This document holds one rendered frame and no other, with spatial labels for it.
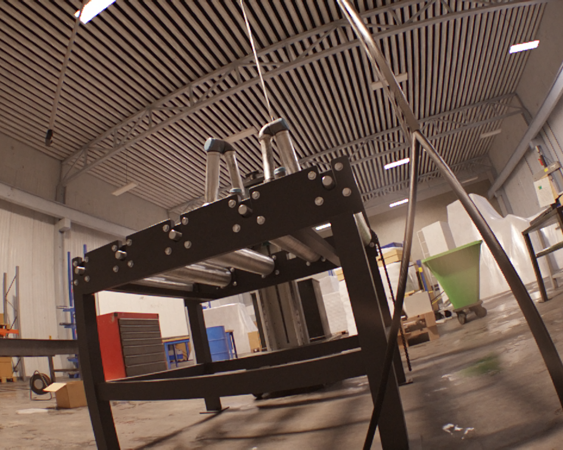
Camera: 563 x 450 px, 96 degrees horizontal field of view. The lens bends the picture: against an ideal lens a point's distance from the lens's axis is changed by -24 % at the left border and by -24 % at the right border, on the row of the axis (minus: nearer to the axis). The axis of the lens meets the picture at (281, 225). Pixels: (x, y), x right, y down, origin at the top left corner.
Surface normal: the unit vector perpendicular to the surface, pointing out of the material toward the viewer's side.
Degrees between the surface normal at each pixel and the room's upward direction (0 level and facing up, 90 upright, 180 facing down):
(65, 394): 90
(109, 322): 90
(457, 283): 101
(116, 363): 90
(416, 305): 90
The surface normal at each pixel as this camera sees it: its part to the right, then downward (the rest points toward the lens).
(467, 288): -0.42, -0.01
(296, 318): -0.29, -0.25
